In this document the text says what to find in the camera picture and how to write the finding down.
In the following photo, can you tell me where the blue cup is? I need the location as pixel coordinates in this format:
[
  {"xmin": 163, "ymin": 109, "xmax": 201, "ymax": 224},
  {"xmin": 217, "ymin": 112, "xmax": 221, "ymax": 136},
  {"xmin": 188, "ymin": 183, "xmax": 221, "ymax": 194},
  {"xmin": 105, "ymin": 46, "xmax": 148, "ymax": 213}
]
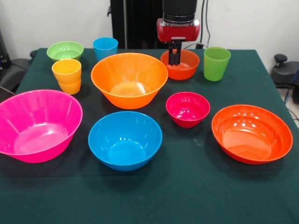
[{"xmin": 93, "ymin": 37, "xmax": 119, "ymax": 62}]

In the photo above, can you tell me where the grey pedestal foot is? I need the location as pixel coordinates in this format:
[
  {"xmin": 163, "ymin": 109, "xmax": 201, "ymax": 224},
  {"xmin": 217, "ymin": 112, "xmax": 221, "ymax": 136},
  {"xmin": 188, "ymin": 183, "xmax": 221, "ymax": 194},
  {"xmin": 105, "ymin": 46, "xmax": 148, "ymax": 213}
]
[
  {"xmin": 0, "ymin": 58, "xmax": 32, "ymax": 94},
  {"xmin": 270, "ymin": 54, "xmax": 299, "ymax": 87}
]

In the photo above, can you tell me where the dark green tablecloth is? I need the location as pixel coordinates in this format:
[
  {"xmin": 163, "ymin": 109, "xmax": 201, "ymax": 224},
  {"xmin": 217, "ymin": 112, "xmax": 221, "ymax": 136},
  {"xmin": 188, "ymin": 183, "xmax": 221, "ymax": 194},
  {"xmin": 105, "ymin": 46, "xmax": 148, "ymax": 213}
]
[{"xmin": 0, "ymin": 48, "xmax": 299, "ymax": 224}]

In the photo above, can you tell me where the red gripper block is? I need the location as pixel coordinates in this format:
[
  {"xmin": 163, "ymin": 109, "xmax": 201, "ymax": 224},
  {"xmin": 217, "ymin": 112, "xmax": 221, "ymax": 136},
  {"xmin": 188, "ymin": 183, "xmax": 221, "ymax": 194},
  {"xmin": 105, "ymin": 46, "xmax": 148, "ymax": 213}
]
[{"xmin": 156, "ymin": 18, "xmax": 200, "ymax": 66}]

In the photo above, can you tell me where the blue bowl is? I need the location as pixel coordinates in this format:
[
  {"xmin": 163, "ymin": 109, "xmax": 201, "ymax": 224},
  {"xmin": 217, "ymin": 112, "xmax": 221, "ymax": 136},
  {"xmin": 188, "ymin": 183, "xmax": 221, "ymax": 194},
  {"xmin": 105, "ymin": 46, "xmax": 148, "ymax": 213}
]
[{"xmin": 88, "ymin": 111, "xmax": 163, "ymax": 172}]

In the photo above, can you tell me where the green cup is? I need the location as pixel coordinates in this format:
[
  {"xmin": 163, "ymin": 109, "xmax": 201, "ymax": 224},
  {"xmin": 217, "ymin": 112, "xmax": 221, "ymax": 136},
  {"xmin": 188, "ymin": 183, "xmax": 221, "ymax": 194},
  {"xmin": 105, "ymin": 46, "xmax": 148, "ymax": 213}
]
[{"xmin": 203, "ymin": 47, "xmax": 232, "ymax": 82}]

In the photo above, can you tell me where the wide red-orange bowl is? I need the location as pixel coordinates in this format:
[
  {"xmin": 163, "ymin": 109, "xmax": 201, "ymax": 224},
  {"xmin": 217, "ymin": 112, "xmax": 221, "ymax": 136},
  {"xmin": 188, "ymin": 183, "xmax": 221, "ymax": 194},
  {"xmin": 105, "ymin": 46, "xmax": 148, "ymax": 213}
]
[{"xmin": 211, "ymin": 104, "xmax": 293, "ymax": 165}]

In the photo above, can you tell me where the small crimson bowl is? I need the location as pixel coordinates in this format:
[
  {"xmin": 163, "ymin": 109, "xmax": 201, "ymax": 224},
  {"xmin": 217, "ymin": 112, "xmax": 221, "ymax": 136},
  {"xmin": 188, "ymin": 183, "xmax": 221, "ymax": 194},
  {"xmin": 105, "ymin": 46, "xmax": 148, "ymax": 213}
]
[{"xmin": 165, "ymin": 91, "xmax": 211, "ymax": 129}]

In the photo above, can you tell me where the large magenta bowl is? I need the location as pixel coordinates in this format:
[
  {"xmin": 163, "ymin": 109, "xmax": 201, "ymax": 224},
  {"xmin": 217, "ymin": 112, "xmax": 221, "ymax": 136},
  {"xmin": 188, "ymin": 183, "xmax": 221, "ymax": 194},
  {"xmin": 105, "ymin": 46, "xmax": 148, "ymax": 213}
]
[{"xmin": 0, "ymin": 89, "xmax": 84, "ymax": 164}]

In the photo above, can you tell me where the blue cable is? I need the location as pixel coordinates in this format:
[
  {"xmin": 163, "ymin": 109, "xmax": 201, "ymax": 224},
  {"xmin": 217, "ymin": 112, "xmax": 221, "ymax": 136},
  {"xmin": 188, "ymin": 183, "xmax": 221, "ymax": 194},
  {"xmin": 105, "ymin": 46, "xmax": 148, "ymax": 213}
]
[{"xmin": 283, "ymin": 67, "xmax": 299, "ymax": 105}]

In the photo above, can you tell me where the yellow cup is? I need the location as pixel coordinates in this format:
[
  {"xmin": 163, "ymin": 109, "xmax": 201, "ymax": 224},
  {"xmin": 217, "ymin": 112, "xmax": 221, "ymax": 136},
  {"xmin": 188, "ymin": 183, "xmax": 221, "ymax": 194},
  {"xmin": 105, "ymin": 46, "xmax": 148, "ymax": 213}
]
[
  {"xmin": 51, "ymin": 58, "xmax": 82, "ymax": 84},
  {"xmin": 57, "ymin": 78, "xmax": 82, "ymax": 95}
]

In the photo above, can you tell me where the small red-orange bowl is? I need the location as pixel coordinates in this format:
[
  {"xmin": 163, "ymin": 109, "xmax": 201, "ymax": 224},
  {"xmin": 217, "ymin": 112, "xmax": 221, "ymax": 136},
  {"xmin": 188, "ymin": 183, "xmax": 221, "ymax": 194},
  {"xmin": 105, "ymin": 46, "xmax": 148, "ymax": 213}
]
[{"xmin": 160, "ymin": 49, "xmax": 200, "ymax": 80}]

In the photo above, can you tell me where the green bowl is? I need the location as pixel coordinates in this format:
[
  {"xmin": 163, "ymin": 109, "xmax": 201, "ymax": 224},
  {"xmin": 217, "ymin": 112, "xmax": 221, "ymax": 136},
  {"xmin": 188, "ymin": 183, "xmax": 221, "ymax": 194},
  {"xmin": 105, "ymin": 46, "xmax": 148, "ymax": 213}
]
[{"xmin": 46, "ymin": 41, "xmax": 85, "ymax": 63}]

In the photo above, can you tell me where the large orange bowl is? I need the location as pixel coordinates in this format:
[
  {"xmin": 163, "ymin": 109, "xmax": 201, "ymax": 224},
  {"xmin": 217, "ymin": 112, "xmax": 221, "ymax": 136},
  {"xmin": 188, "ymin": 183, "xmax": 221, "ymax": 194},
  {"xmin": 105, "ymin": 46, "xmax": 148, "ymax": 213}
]
[{"xmin": 90, "ymin": 52, "xmax": 169, "ymax": 110}]

